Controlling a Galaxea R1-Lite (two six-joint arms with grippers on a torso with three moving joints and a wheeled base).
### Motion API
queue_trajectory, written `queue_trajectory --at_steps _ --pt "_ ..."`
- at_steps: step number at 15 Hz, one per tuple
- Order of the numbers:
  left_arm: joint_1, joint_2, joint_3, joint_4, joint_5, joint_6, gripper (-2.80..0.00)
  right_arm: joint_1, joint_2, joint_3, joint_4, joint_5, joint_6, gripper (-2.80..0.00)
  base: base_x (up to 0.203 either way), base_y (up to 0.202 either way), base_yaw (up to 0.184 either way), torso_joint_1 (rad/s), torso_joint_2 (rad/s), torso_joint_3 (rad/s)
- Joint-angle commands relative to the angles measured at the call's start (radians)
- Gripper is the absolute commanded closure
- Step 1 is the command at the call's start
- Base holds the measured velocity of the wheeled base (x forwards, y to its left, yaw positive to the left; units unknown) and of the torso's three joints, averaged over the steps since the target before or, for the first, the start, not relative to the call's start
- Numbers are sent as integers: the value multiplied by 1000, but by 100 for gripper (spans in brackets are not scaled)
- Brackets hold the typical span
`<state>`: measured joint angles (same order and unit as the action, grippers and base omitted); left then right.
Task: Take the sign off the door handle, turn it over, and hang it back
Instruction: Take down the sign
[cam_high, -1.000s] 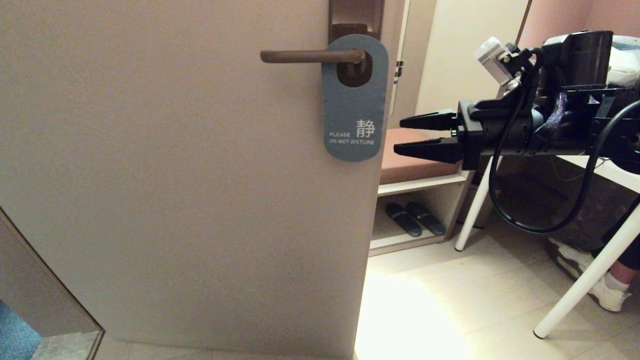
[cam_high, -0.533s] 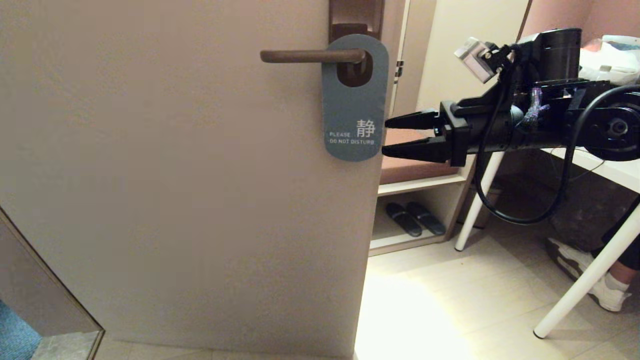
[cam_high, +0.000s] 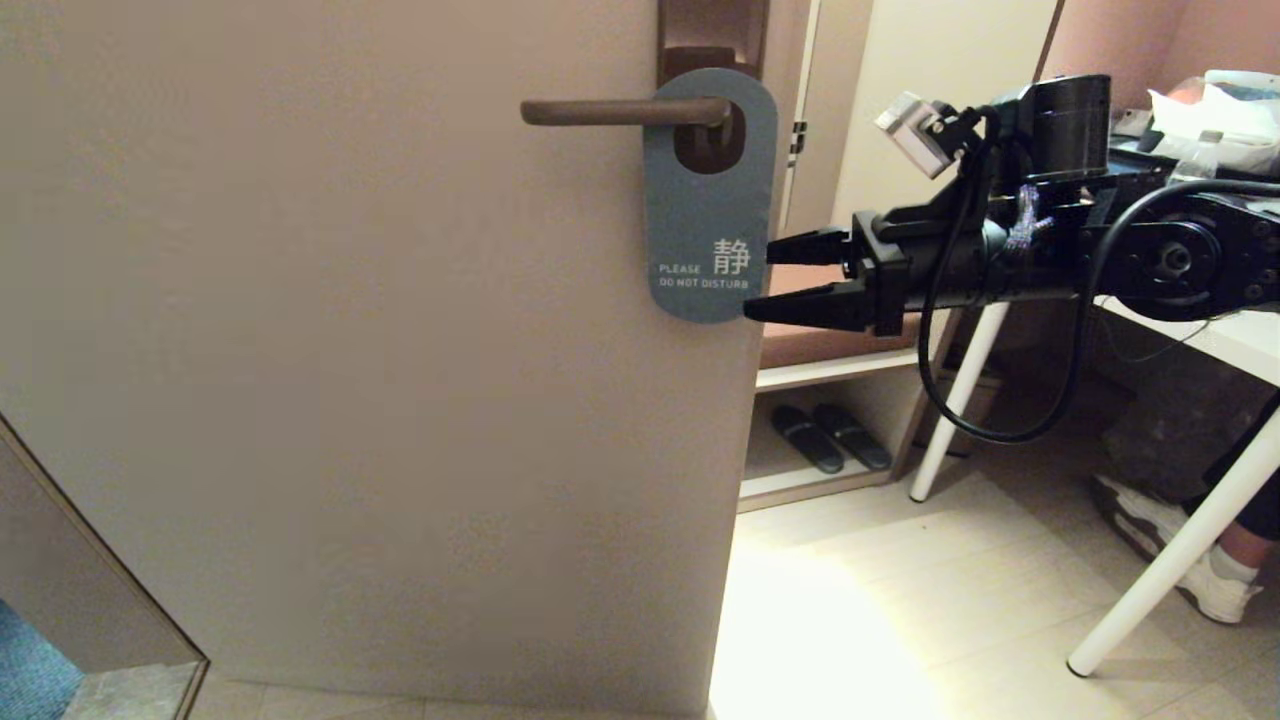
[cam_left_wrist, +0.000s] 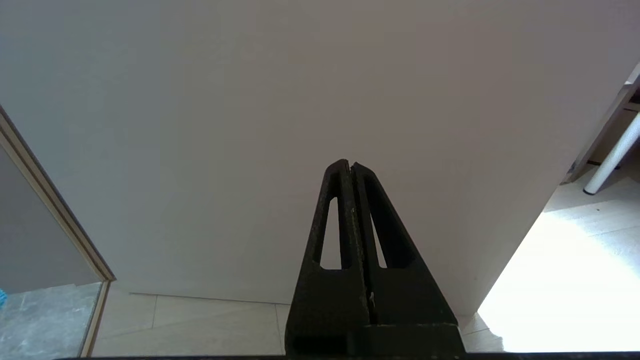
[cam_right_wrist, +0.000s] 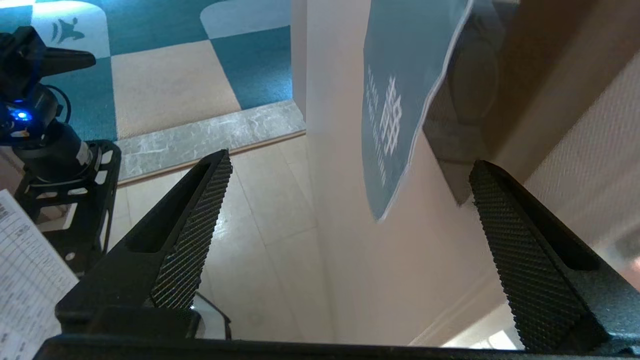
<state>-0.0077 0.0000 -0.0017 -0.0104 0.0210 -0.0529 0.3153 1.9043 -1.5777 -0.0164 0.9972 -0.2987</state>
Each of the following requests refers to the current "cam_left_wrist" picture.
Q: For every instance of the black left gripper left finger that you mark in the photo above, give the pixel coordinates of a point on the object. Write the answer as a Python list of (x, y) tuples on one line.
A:
[(320, 300)]

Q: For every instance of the white table with round legs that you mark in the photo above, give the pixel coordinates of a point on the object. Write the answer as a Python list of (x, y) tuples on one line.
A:
[(612, 160)]

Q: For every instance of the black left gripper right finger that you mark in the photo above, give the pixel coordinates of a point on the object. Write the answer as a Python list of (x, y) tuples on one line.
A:
[(415, 300)]

